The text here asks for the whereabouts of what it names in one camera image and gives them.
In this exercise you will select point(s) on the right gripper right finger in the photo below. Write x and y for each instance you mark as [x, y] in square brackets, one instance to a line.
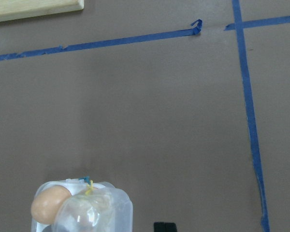
[170, 227]

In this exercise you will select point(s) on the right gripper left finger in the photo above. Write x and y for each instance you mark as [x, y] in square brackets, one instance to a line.
[159, 227]

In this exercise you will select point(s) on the clear plastic egg box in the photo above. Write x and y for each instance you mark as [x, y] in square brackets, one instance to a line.
[93, 207]

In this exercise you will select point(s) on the brown egg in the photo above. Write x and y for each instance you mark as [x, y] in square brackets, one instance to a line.
[47, 203]

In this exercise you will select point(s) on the wooden cutting board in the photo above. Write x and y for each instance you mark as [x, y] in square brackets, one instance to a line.
[18, 9]

